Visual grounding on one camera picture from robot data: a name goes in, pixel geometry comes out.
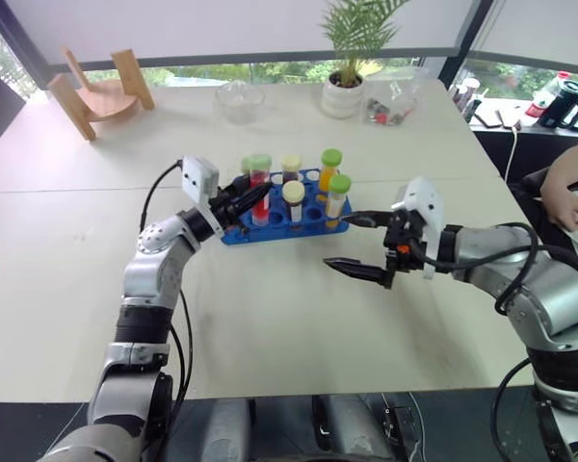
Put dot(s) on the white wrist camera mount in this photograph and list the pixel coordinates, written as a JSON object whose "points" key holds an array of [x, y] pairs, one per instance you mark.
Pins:
{"points": [[198, 179], [426, 202]]}

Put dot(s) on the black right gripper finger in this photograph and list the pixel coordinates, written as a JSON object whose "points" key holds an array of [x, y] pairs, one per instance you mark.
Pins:
{"points": [[368, 220], [361, 272]]}

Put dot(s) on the white ribbed plant pot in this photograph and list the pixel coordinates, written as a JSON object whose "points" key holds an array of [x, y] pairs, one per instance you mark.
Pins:
{"points": [[342, 98]]}

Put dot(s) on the clear glass bowl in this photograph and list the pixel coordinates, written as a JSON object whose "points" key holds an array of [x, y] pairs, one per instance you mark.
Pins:
{"points": [[239, 102]]}

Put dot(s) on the green-capped red liquid tube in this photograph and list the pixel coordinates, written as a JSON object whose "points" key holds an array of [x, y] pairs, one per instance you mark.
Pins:
{"points": [[260, 173]]}

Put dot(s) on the person's bare forearm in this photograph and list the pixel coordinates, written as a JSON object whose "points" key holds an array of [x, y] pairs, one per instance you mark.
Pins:
{"points": [[568, 173]]}

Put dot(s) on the cream-capped dark liquid tube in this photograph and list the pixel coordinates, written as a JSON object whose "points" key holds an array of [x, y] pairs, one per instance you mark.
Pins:
{"points": [[291, 166], [294, 197]]}

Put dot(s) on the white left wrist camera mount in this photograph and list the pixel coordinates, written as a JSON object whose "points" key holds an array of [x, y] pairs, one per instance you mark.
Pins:
{"points": [[198, 179]]}

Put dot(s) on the clear plastic container with bits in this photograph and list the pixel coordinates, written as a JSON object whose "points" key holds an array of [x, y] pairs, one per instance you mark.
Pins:
{"points": [[395, 103]]}

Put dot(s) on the red-capped clear bottle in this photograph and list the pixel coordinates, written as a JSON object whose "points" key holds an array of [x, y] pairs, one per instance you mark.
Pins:
{"points": [[542, 98]]}

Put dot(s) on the dark jar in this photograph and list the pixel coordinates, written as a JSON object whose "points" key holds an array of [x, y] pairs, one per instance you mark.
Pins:
{"points": [[466, 96]]}

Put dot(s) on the person's bare hand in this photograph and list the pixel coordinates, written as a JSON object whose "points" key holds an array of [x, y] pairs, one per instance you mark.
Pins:
{"points": [[570, 214]]}

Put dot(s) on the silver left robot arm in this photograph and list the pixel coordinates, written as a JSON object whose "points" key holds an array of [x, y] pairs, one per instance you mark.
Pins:
{"points": [[147, 269]]}

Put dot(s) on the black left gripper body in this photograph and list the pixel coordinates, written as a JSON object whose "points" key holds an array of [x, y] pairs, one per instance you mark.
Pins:
{"points": [[224, 206]]}

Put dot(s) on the black electric kettle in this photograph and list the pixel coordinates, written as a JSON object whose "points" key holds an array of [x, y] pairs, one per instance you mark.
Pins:
{"points": [[566, 103]]}

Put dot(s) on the green-capped pale liquid tube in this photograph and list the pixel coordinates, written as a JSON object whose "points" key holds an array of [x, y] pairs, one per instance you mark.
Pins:
{"points": [[338, 192]]}

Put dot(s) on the green fern plant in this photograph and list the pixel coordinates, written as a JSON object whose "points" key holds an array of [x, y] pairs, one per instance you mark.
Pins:
{"points": [[361, 29]]}

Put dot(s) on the blue test tube rack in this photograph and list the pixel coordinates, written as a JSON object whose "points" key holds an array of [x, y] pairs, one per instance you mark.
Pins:
{"points": [[313, 216]]}

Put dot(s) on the wooden stand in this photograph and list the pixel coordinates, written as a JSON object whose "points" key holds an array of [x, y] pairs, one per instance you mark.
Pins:
{"points": [[108, 98]]}

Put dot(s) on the green-capped orange liquid tube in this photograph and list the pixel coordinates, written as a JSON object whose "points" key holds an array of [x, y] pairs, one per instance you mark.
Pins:
{"points": [[329, 168]]}

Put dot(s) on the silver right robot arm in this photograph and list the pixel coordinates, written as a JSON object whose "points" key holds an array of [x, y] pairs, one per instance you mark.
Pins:
{"points": [[534, 289]]}

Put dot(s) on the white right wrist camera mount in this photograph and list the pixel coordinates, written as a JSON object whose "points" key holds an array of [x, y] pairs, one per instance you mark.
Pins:
{"points": [[426, 202]]}

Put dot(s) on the grey rounded robot leg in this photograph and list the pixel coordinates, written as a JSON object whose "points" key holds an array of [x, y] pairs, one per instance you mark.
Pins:
{"points": [[354, 430]]}

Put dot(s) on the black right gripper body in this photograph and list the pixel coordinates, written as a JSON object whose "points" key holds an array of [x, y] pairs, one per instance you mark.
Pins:
{"points": [[404, 245]]}

